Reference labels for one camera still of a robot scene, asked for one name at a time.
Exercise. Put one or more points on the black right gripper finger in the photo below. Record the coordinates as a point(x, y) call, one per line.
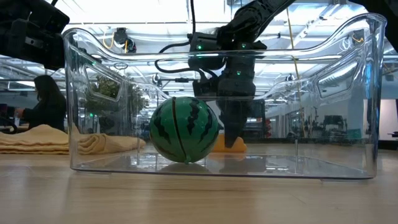
point(233, 124)

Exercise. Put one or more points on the orange toy fruit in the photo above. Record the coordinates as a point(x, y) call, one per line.
point(241, 147)

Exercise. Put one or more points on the green toy watermelon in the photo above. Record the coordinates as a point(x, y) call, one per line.
point(183, 130)

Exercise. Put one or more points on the clear plastic container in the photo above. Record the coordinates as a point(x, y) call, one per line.
point(280, 165)

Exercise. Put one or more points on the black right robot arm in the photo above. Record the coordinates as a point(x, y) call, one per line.
point(248, 18)

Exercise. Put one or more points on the person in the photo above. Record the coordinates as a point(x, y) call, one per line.
point(46, 105)

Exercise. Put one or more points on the artificial plant white flowers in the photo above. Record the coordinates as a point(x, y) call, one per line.
point(109, 87)

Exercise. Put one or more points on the folded yellow towel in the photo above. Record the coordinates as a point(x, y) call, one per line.
point(34, 140)

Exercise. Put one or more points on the black equipment stand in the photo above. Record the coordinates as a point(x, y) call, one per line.
point(335, 124)

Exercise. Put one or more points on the green board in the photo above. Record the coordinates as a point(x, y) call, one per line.
point(354, 133)

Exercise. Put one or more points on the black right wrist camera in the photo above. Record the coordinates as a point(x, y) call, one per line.
point(202, 46)

